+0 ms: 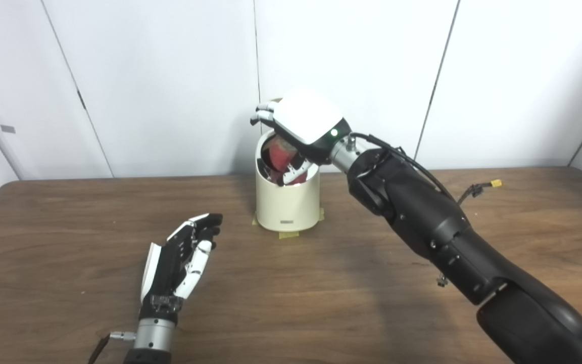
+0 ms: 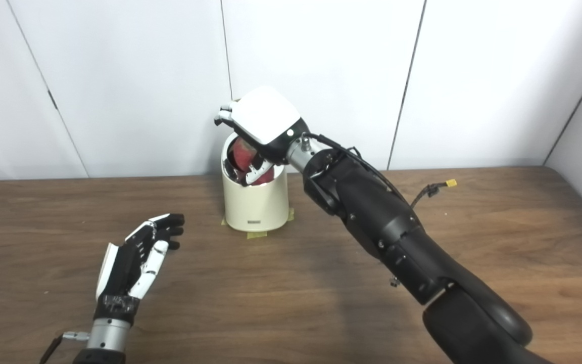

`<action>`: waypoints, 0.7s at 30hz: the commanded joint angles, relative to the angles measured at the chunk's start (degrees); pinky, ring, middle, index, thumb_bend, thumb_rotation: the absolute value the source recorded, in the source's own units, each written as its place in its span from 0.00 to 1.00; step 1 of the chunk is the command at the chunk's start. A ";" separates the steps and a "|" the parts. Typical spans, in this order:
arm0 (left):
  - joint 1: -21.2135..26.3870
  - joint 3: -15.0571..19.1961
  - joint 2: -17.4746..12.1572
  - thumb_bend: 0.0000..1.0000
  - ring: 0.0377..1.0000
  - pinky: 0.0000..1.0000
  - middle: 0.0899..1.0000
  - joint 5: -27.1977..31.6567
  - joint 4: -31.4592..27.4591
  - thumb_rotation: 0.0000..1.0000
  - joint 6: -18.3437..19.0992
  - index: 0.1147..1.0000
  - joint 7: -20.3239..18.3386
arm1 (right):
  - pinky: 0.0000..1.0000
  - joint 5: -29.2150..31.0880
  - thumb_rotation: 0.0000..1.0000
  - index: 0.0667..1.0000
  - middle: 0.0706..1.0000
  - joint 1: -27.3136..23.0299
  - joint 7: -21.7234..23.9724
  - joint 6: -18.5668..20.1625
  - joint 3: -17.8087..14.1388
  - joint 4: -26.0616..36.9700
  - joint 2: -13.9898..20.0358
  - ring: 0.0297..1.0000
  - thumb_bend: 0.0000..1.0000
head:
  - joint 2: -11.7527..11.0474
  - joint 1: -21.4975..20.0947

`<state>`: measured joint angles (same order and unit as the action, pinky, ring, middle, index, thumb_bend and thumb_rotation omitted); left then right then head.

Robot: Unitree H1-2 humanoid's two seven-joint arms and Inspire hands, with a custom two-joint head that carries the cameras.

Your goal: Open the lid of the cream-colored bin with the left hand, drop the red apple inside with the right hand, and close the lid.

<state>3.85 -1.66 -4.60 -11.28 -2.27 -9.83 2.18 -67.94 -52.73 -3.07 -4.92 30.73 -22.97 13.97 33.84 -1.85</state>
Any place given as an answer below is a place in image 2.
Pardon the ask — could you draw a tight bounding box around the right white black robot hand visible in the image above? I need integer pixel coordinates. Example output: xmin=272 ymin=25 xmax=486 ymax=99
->
xmin=214 ymin=85 xmax=312 ymax=188

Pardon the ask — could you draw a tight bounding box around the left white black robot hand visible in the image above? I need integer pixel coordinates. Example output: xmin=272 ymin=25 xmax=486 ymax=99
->
xmin=94 ymin=213 xmax=185 ymax=324

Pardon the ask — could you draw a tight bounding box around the red apple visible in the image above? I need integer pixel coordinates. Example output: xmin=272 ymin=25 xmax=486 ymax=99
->
xmin=227 ymin=136 xmax=275 ymax=185

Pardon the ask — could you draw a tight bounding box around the cream-colored bin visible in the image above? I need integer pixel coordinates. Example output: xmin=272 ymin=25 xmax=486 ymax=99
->
xmin=220 ymin=132 xmax=289 ymax=233

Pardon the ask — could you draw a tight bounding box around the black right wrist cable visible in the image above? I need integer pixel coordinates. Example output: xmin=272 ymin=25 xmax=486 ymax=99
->
xmin=301 ymin=132 xmax=408 ymax=203

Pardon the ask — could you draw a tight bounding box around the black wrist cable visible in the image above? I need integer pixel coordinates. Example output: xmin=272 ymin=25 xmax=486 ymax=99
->
xmin=301 ymin=132 xmax=408 ymax=203
xmin=38 ymin=331 xmax=90 ymax=364

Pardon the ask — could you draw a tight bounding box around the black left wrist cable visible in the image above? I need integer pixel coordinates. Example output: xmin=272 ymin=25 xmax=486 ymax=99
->
xmin=38 ymin=331 xmax=90 ymax=364

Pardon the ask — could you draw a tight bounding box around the black cable yellow connector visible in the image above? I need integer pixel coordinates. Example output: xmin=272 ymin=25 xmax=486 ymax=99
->
xmin=411 ymin=179 xmax=457 ymax=209

